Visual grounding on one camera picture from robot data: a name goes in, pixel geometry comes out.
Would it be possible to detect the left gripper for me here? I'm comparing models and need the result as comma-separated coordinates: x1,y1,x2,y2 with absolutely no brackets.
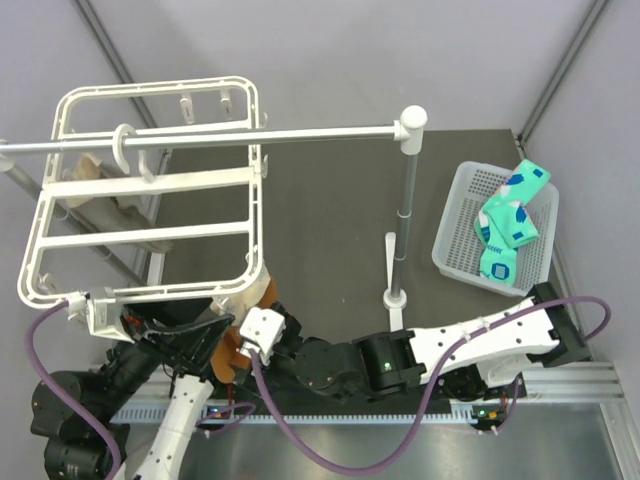
94,288,234,418

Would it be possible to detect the orange brown sock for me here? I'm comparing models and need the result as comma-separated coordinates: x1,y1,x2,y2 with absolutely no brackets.
211,275,279,384

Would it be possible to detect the white square clip hanger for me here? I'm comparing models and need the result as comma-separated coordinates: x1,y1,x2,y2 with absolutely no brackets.
1,76,264,309

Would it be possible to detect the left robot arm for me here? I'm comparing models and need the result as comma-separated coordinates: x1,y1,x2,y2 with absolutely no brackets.
24,299,234,479

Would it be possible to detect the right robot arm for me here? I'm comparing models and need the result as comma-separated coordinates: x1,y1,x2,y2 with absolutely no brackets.
265,282,589,403

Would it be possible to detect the beige sock right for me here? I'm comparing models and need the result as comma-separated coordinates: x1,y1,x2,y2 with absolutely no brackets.
211,266,271,325

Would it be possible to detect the beige sock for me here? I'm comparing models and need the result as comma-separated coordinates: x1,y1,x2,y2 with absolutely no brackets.
62,153,107,209
211,266,271,325

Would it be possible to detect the grey sock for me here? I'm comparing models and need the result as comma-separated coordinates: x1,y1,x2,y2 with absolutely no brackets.
62,169,173,254

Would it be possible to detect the dark grey table mat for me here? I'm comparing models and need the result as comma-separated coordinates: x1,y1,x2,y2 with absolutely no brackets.
262,130,520,343

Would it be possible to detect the beige sock left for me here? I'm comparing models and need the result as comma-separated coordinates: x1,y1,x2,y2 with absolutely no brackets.
62,153,107,209

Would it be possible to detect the white perforated plastic basket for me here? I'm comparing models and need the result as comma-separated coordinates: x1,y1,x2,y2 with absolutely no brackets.
432,159,559,297

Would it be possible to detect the silver white drying rack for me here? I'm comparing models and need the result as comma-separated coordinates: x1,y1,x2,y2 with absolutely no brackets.
1,105,427,309

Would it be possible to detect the teal sock upper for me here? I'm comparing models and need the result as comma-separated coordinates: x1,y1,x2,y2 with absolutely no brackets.
482,159,551,249

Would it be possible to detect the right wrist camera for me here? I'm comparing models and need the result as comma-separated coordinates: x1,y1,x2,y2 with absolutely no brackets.
239,307,285,366

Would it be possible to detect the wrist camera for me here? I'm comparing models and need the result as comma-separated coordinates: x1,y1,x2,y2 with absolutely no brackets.
86,288,134,343
239,307,285,366

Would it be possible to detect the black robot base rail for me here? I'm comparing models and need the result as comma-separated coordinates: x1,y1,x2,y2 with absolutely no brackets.
209,359,531,416

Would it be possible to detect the short purple cable loop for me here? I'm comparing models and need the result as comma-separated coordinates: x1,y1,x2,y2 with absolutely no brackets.
194,400,258,432

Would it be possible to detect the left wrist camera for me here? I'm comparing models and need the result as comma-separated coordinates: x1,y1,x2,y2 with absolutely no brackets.
86,288,134,343

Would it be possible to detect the white slotted cable duct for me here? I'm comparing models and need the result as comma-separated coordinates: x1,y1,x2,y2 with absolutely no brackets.
110,402,476,426

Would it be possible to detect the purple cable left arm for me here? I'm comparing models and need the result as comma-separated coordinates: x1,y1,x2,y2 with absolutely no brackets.
24,297,124,480

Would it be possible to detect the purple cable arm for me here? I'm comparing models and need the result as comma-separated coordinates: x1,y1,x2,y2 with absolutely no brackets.
24,297,124,480
250,295,614,474

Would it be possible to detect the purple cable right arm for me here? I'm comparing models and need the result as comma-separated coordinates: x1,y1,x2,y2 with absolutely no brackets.
250,295,614,474

